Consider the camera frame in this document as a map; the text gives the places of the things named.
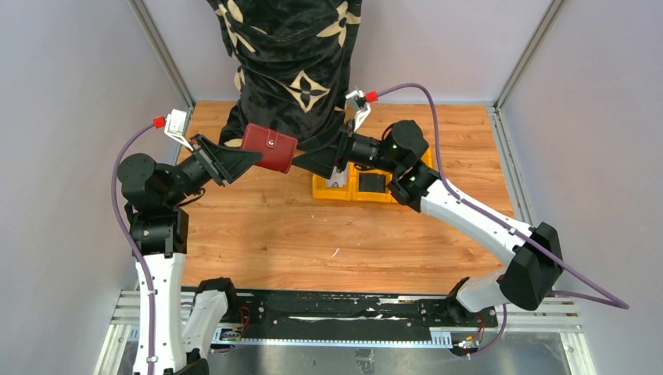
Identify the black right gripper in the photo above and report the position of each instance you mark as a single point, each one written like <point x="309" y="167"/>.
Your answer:
<point x="331" y="149"/>

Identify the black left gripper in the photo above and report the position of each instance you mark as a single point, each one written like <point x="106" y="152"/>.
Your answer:
<point x="224" y="164"/>

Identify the red leather card holder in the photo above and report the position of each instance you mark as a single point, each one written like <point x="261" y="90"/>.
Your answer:
<point x="277" y="149"/>

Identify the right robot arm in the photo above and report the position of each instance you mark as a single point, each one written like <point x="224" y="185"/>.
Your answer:
<point x="526" y="252"/>

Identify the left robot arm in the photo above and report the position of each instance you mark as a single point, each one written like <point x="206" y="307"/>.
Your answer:
<point x="156" y="227"/>

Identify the black credit card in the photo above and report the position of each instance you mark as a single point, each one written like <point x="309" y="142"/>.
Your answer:
<point x="372" y="183"/>

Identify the yellow three-compartment bin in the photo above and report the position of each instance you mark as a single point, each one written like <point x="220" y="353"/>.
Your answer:
<point x="350" y="192"/>

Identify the black floral blanket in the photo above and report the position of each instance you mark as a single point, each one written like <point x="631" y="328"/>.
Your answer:
<point x="294" y="62"/>

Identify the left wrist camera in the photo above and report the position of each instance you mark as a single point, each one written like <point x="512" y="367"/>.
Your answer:
<point x="175" y="127"/>

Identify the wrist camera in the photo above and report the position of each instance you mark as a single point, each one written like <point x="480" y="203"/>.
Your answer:
<point x="175" y="127"/>
<point x="361" y="106"/>

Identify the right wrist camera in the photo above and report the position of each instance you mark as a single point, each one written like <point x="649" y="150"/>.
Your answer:
<point x="361" y="106"/>

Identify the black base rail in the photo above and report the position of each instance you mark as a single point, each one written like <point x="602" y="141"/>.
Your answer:
<point x="329" y="318"/>

